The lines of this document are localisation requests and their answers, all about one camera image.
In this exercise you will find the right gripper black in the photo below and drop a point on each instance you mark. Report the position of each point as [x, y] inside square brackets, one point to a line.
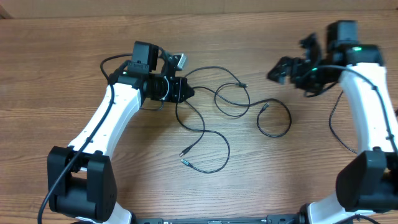
[296, 66]

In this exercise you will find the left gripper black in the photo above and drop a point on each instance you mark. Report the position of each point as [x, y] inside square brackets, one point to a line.
[179, 83]

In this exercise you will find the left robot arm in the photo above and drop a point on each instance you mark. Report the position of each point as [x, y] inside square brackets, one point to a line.
[81, 180]

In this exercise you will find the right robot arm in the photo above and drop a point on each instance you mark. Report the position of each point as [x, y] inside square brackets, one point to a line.
[368, 184]

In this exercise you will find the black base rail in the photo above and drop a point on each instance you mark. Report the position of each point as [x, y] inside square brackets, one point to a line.
[269, 219]

